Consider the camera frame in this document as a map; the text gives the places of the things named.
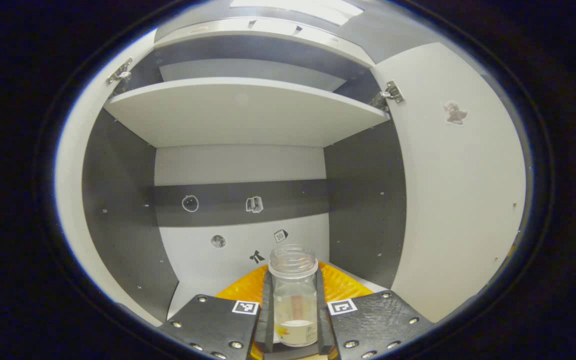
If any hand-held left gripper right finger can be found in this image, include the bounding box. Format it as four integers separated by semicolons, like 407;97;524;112
315;261;436;360

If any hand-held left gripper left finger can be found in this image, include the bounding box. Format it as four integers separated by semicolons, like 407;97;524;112
158;264;275;360

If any clear glass bottle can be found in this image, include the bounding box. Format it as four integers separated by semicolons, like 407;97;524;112
268;244;320;348

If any white and grey cabinet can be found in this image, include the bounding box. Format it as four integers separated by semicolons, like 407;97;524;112
82;17;408;326

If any metal door hinge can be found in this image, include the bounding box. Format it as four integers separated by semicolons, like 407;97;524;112
370;80;405;112
106;57;134;86

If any white cabinet drawer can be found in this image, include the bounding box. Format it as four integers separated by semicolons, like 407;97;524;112
154;17;376;68

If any ceiling light panel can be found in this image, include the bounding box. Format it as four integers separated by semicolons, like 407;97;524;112
230;0;364;26

